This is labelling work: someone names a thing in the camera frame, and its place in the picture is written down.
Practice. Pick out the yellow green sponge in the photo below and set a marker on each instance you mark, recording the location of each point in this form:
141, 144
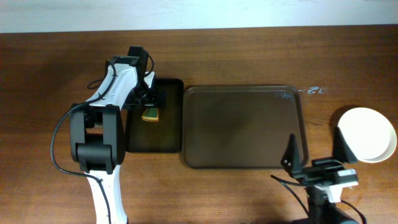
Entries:
150, 115

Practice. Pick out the large brown tray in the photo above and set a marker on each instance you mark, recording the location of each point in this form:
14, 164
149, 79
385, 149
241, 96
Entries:
241, 127

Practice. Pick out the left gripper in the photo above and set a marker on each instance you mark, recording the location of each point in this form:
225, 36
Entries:
149, 101

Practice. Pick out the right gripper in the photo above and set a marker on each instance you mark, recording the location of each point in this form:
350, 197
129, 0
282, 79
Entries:
319, 170

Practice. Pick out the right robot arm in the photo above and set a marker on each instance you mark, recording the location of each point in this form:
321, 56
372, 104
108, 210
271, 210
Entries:
319, 210

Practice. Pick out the white plate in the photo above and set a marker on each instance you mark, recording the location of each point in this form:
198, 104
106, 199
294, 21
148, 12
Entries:
369, 134

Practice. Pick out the small black tray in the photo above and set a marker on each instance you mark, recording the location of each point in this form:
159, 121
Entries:
163, 136

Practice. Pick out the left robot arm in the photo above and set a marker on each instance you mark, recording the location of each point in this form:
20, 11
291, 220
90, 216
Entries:
97, 136

